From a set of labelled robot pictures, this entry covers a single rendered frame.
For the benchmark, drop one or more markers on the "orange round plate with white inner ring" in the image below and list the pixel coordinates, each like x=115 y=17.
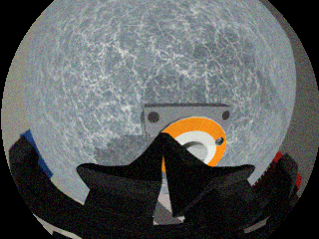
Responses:
x=206 y=131

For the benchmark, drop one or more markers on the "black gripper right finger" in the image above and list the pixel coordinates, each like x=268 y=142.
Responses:
x=188 y=178

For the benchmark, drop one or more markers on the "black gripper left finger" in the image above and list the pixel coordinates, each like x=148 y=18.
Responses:
x=141 y=179

